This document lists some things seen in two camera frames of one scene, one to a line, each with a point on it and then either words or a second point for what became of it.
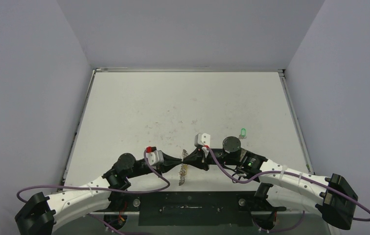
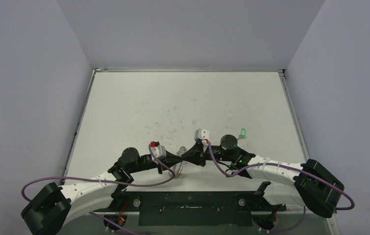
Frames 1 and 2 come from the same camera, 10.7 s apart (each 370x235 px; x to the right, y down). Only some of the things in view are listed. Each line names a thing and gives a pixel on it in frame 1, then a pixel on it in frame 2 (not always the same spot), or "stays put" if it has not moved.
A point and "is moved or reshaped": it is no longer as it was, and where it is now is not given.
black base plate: (228, 208) stays put
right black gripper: (201, 158) stays put
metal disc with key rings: (184, 169) is moved or reshaped
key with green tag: (242, 135) stays put
